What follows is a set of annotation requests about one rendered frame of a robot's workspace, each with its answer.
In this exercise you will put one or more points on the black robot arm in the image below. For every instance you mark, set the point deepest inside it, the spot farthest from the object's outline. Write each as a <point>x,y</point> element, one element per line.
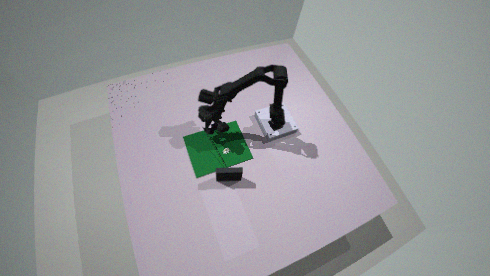
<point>229,90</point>

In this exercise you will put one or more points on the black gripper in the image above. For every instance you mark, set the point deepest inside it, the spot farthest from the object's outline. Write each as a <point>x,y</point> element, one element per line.
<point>218,125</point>

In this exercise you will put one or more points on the green circuit board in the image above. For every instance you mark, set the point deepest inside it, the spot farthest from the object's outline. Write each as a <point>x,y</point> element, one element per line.
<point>230,145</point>

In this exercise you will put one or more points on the black cooling fan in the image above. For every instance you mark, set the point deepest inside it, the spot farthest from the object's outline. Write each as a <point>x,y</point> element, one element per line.
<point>229,174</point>

